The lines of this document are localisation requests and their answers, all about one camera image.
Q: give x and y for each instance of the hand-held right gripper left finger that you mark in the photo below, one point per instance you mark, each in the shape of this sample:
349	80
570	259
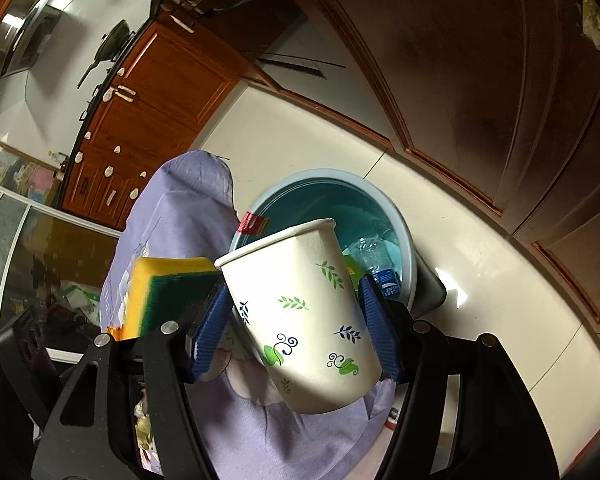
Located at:
210	330

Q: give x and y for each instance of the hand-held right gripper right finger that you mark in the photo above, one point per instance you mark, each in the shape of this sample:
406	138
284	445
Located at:
380	320

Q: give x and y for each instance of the white leaf-print paper cup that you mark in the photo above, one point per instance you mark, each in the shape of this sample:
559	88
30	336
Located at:
300	330

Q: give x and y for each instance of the blue round trash bin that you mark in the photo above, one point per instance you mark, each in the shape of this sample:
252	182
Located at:
330	195

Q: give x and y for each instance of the yellow green sponge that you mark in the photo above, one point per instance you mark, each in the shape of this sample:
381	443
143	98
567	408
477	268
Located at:
165	295

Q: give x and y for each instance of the green packet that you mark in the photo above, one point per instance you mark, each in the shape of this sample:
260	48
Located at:
350	265

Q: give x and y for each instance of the clear plastic bottle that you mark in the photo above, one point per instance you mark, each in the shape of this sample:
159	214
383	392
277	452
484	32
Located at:
375	255

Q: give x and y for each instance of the purple floral tablecloth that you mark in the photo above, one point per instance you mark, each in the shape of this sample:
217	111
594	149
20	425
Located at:
190	210

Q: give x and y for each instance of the white plastic bag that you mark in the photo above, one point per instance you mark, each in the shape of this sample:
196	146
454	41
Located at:
80	300

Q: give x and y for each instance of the glass sliding door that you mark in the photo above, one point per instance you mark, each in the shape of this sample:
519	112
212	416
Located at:
55	250

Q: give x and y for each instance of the orange wooden kitchen cabinets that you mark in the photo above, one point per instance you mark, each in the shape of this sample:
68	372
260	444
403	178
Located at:
165	95

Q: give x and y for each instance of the dark brown wooden cabinet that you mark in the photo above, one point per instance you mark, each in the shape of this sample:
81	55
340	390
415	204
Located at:
455	60

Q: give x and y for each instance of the dark wok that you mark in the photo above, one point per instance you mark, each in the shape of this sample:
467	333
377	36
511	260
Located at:
112	40

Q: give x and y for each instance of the built-in black oven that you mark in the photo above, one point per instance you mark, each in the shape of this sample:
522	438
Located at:
240	20

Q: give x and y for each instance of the silver range hood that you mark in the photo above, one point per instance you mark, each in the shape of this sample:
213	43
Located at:
35	30

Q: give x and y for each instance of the torn yellowed sticker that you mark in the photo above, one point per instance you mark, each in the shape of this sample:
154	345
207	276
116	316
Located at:
592	20

